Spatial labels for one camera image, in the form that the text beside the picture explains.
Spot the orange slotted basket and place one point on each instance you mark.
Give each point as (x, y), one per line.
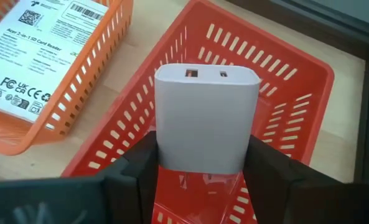
(78, 93)

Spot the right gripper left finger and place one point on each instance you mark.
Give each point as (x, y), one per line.
(63, 202)

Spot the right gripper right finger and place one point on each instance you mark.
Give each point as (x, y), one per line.
(311, 202)

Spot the white USB wall charger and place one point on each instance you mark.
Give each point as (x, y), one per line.
(203, 124)

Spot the white Acer card reader box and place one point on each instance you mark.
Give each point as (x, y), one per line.
(31, 62)

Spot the red slotted basket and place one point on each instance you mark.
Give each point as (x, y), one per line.
(296, 46)

